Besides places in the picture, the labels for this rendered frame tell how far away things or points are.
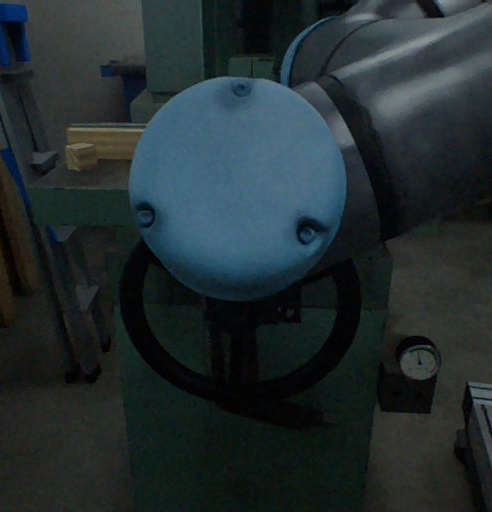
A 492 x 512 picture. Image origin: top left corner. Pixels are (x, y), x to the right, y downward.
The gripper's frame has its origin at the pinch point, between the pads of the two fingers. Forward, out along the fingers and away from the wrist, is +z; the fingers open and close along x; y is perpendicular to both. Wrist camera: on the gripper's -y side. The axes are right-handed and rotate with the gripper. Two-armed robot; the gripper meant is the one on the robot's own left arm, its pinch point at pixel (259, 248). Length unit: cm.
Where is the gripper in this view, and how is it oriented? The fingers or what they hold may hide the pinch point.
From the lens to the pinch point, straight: 52.1
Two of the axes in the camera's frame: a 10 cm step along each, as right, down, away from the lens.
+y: -0.3, 9.9, -1.0
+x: 10.0, 0.2, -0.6
